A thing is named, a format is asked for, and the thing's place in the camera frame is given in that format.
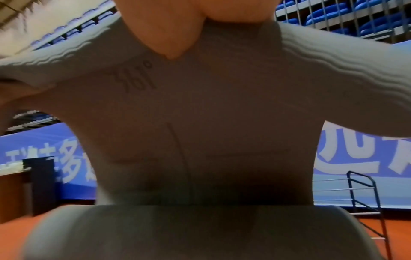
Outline person's right hand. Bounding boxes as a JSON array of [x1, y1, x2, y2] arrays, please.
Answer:
[[113, 0, 280, 60]]

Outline person's left hand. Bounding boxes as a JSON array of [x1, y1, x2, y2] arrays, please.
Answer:
[[0, 81, 49, 135]]

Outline green yoga mat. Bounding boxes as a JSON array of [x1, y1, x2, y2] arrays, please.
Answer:
[[0, 17, 411, 260]]

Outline brown wooden counter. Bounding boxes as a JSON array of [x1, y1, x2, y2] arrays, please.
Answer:
[[0, 165, 33, 224]]

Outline rows of blue stadium seats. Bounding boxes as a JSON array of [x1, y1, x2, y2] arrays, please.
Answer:
[[12, 0, 411, 128]]

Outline black metal railing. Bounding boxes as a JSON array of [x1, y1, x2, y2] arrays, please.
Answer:
[[276, 0, 411, 44]]

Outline black metal mat rack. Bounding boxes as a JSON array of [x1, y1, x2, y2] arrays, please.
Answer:
[[313, 171, 393, 260]]

